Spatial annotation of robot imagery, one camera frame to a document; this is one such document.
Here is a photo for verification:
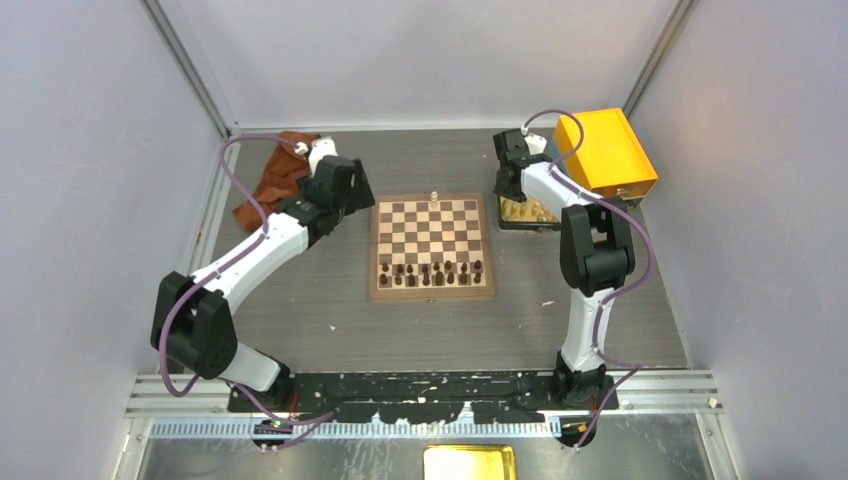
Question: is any gold metal tin tray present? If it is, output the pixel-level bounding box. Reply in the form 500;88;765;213
494;163;561;232

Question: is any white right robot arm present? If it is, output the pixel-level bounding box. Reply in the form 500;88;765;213
493;128;636;411

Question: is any light wooden king piece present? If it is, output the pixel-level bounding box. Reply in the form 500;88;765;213
429;191;440;211

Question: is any gold tin lid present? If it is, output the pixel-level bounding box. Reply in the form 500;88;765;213
422;444;517;480

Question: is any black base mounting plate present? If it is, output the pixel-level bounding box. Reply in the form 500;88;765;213
227;370;618;425

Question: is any aluminium front rail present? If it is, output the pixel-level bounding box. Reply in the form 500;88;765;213
125;369;723;443

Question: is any wooden chessboard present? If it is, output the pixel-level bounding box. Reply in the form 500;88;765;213
368;192;495;302

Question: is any brown cloth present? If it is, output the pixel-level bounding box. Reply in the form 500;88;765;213
233;143;310;233

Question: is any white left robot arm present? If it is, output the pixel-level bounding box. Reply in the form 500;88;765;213
150;155;375;413

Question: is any yellow drawer box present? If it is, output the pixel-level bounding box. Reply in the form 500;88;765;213
549;108;658;201

